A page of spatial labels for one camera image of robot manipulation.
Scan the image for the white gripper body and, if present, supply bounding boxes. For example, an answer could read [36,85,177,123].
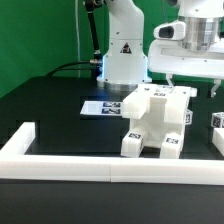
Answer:
[148,20,224,80]

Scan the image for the white chair seat part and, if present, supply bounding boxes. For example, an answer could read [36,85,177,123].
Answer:
[130,113,185,148]

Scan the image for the white chair back frame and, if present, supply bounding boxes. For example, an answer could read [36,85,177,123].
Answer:
[122,84,197,124]

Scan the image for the white tagged cube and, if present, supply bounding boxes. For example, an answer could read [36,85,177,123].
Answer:
[185,109,193,125]
[211,112,224,128]

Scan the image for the white U-shaped fence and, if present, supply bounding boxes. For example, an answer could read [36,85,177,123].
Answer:
[0,122,224,185]

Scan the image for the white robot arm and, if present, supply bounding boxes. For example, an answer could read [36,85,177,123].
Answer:
[97,0,224,91]

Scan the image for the black table cables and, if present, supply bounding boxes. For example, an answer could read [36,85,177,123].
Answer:
[45,60,101,78]

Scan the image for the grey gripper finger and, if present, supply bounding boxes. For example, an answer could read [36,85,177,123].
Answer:
[166,73,174,86]
[210,79,222,98]

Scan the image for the black corrugated hose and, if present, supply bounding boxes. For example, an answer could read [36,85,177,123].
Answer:
[83,0,108,78]

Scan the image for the white thin cable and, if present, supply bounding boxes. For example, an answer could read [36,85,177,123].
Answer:
[75,0,82,78]

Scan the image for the white sheet with tags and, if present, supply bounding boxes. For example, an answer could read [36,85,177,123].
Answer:
[80,101,122,116]

